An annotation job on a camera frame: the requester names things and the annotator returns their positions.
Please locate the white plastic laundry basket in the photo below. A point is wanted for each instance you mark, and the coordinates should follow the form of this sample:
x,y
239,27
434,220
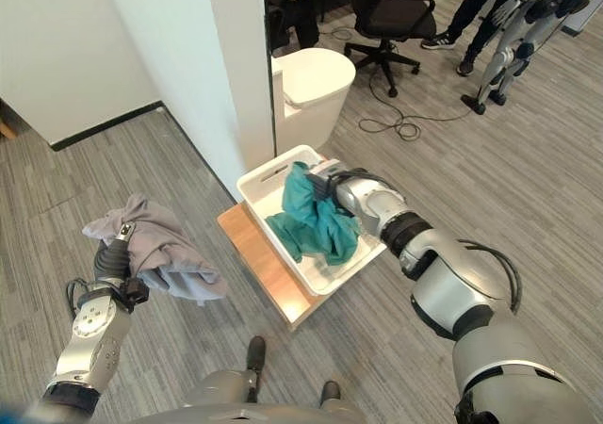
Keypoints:
x,y
301,216

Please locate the white rounded bin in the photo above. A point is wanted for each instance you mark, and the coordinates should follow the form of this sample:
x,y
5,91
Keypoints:
x,y
311,95

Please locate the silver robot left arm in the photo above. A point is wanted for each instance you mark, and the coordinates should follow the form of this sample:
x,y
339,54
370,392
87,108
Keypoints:
x,y
89,334

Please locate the silver humanoid robot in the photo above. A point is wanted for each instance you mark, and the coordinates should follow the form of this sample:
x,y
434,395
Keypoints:
x,y
520,33

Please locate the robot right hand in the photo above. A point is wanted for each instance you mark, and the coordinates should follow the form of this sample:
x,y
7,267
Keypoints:
x,y
323,177

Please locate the teal cloth garment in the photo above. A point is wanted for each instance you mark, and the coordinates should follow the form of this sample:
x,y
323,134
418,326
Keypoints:
x,y
314,221

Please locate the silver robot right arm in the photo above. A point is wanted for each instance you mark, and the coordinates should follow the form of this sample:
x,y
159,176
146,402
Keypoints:
x,y
452,297

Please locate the seated person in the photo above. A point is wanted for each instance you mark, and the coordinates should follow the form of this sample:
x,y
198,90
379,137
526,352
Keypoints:
x,y
297,7

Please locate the black office chair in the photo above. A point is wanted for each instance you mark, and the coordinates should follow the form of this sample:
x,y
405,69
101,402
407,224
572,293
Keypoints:
x,y
393,21

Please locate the robot torso and legs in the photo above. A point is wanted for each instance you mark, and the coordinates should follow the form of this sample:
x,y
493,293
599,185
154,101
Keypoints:
x,y
254,386

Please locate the grey cloth garment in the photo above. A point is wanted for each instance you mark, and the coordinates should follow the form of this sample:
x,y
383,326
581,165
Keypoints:
x,y
160,249

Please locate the low wooden table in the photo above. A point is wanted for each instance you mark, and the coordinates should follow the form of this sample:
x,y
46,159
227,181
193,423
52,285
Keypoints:
x,y
268,264

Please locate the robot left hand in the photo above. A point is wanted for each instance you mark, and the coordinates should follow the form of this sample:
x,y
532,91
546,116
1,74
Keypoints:
x,y
113,257

